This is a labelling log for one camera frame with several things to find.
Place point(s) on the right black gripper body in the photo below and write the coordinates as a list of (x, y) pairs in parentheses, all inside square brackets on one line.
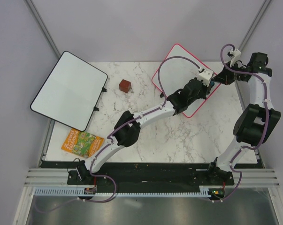
[(229, 76)]

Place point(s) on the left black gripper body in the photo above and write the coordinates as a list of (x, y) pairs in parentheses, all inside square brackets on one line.
[(201, 93)]

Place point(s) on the pink framed whiteboard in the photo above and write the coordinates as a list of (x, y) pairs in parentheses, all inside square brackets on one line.
[(175, 73)]

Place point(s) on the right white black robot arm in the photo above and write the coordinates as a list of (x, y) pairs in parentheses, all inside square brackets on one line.
[(257, 121)]

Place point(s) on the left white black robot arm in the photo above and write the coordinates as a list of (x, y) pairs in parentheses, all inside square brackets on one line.
[(126, 131)]

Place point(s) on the black framed whiteboard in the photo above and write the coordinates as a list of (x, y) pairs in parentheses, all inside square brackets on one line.
[(71, 92)]

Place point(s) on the red brown cube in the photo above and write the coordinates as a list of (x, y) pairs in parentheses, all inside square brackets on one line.
[(124, 86)]

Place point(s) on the orange children's book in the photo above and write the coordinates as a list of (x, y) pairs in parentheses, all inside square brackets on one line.
[(82, 144)]

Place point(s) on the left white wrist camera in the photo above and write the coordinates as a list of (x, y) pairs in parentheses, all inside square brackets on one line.
[(205, 74)]

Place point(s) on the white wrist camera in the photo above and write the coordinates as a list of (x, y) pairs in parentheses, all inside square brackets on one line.
[(234, 55), (205, 74)]

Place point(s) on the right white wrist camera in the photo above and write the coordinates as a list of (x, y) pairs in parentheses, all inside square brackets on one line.
[(234, 55)]

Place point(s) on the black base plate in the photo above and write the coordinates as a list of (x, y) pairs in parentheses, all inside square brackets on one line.
[(151, 177)]

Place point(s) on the aluminium frame rail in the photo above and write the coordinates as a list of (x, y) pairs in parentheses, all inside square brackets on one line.
[(45, 177)]

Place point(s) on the white slotted cable duct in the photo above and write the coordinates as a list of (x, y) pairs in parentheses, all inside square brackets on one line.
[(83, 192)]

